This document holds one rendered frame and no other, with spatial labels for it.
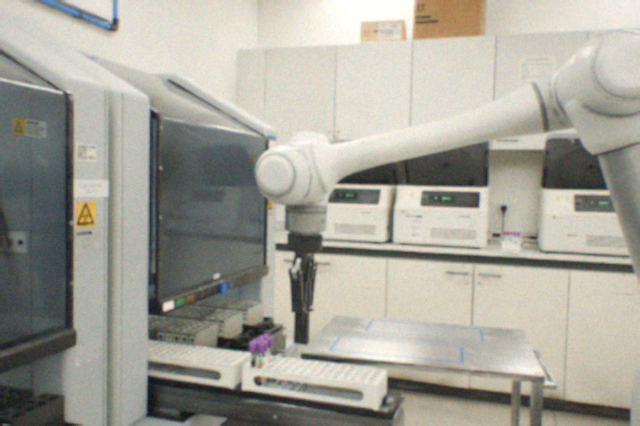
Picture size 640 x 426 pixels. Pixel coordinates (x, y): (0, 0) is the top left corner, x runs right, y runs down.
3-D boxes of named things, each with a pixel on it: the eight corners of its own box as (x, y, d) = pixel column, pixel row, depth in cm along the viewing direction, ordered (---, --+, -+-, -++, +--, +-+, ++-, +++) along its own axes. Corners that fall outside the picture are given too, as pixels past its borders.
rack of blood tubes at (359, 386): (240, 395, 122) (240, 367, 121) (259, 380, 131) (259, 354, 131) (377, 416, 113) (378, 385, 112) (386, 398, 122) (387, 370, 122)
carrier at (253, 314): (257, 320, 182) (258, 301, 182) (263, 320, 181) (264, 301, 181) (241, 328, 171) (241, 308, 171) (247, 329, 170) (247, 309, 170)
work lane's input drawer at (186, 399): (97, 406, 131) (97, 368, 131) (134, 386, 144) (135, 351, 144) (415, 461, 109) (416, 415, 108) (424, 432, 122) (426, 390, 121)
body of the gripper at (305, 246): (315, 235, 115) (314, 280, 116) (327, 232, 124) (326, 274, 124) (281, 233, 118) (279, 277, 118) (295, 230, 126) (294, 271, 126)
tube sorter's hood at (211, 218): (-21, 296, 140) (-23, 34, 137) (132, 265, 198) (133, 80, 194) (160, 316, 124) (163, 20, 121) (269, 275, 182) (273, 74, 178)
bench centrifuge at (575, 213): (540, 253, 321) (546, 130, 318) (535, 243, 380) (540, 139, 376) (653, 259, 304) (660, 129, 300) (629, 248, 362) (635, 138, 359)
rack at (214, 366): (116, 376, 131) (116, 350, 131) (142, 364, 141) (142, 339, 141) (232, 394, 122) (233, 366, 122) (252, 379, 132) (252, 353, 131)
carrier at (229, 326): (236, 331, 167) (236, 311, 167) (242, 332, 167) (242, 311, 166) (216, 341, 156) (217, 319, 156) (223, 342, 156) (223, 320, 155)
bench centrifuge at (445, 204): (391, 244, 347) (395, 131, 343) (407, 236, 406) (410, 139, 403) (486, 250, 330) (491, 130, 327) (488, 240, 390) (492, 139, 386)
